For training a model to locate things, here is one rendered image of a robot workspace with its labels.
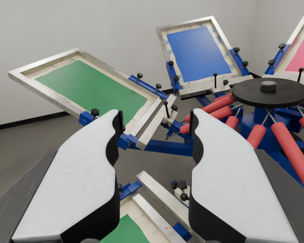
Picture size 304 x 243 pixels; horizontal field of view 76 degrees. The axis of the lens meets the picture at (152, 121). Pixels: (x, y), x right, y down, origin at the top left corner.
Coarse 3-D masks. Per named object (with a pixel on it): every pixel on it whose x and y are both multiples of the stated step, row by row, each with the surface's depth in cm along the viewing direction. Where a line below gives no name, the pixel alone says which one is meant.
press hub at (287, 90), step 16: (256, 80) 101; (272, 80) 98; (288, 80) 95; (240, 96) 88; (256, 96) 86; (272, 96) 84; (288, 96) 81; (256, 112) 95; (272, 112) 92; (272, 144) 94
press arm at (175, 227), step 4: (176, 224) 83; (176, 228) 81; (180, 228) 81; (184, 228) 81; (180, 232) 80; (184, 232) 79; (188, 232) 80; (184, 236) 78; (188, 236) 81; (192, 236) 83; (184, 240) 80; (188, 240) 82
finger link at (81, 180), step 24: (96, 120) 10; (120, 120) 12; (72, 144) 9; (96, 144) 9; (72, 168) 7; (96, 168) 7; (48, 192) 6; (72, 192) 6; (96, 192) 6; (24, 216) 6; (48, 216) 6; (72, 216) 6; (96, 216) 6; (24, 240) 5; (48, 240) 5; (72, 240) 6
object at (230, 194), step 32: (192, 128) 11; (224, 128) 9; (224, 160) 8; (256, 160) 7; (192, 192) 6; (224, 192) 6; (256, 192) 6; (192, 224) 7; (224, 224) 5; (256, 224) 5; (288, 224) 5
